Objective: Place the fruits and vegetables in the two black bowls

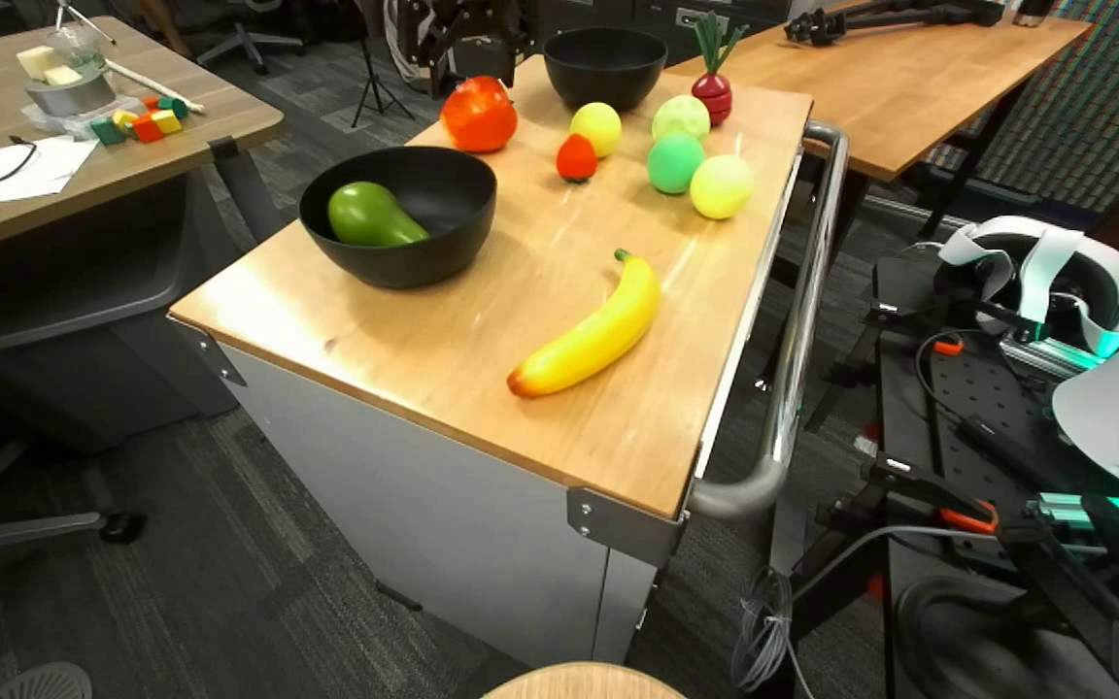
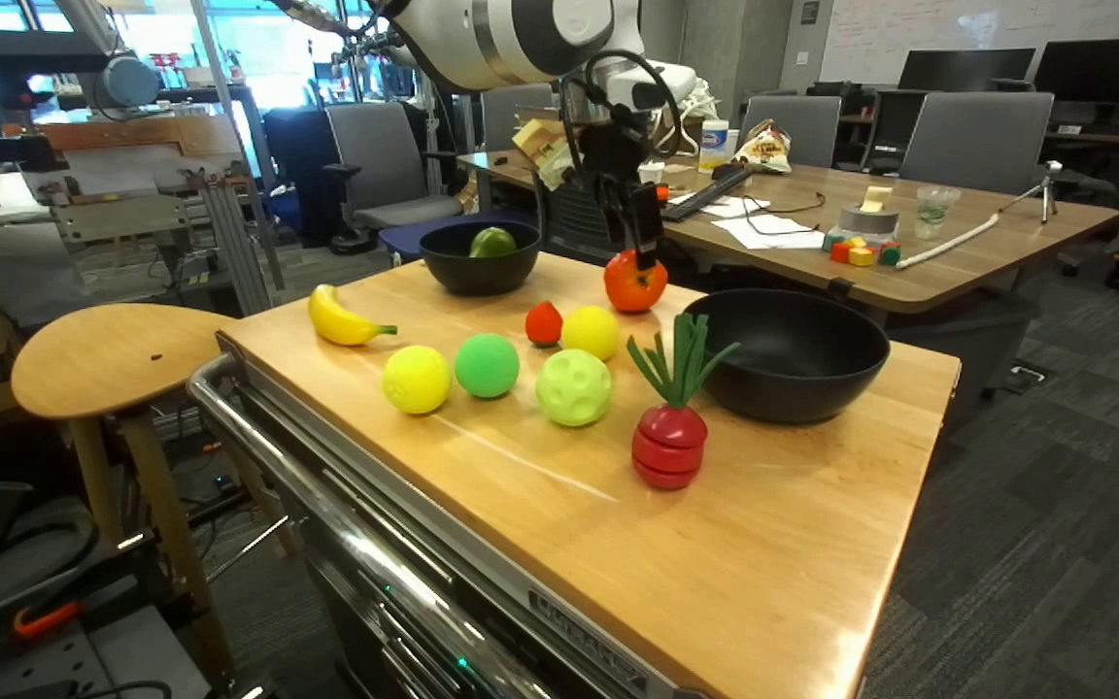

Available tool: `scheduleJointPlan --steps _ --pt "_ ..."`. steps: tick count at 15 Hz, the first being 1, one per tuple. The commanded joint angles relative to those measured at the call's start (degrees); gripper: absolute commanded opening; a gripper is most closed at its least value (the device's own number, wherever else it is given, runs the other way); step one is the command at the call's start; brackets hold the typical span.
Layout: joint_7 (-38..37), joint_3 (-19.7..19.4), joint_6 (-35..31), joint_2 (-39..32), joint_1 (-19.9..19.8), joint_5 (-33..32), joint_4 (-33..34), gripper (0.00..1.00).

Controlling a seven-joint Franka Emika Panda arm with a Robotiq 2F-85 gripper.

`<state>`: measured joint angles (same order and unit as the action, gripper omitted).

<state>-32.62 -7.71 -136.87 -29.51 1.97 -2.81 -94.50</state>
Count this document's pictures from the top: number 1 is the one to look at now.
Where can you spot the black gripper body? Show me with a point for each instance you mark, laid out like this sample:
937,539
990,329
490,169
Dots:
483,59

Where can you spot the orange red toy tomato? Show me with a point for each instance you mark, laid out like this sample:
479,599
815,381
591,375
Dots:
479,120

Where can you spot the yellow toy lemon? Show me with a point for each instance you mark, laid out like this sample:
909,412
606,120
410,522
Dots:
595,130

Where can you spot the small red textured ball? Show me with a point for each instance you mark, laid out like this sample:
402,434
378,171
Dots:
577,157

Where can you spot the green toy pear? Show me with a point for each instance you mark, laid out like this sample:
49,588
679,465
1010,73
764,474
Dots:
371,219

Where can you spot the light green dimpled ball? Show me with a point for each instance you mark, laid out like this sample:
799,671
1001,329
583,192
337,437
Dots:
683,120

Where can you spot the red toy radish green leaves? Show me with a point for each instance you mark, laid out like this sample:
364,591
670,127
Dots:
713,100

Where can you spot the black tripod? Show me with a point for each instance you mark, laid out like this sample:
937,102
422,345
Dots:
378,65

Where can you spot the black plastic bowl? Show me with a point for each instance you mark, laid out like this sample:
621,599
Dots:
604,73
438,197

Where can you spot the green fuzzy ball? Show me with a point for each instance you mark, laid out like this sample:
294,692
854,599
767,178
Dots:
674,166

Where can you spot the yellow fuzzy ball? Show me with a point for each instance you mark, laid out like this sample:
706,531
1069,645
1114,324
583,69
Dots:
720,188

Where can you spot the yellow toy banana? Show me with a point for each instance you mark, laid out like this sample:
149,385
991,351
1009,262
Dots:
591,341

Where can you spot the small yellow block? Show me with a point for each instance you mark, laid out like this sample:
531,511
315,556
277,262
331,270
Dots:
170,124

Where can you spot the white stick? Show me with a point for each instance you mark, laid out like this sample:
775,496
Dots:
154,83

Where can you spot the small red block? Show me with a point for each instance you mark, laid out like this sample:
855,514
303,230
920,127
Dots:
147,130

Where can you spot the small green block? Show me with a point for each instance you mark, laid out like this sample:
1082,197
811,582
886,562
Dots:
105,134

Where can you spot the clear plastic cup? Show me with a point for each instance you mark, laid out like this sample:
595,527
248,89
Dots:
78,54

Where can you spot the black device on table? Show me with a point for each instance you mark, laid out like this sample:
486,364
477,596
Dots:
894,19

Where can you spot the clear container with yellow item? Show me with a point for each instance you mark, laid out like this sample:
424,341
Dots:
60,95

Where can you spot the wooden side table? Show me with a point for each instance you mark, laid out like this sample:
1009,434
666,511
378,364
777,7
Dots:
909,92

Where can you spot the white metal tool cart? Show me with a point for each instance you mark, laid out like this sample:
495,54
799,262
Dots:
456,507

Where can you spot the white paper sheets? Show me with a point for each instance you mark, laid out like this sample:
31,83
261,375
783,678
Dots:
16,178

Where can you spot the white VR headset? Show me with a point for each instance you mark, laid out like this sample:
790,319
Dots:
1039,278

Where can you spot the checkered fabric panel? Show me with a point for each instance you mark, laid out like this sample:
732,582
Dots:
1089,120

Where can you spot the round wooden stool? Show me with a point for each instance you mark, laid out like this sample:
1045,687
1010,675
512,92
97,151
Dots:
583,683

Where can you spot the black chair base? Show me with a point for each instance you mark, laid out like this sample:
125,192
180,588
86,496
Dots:
29,531

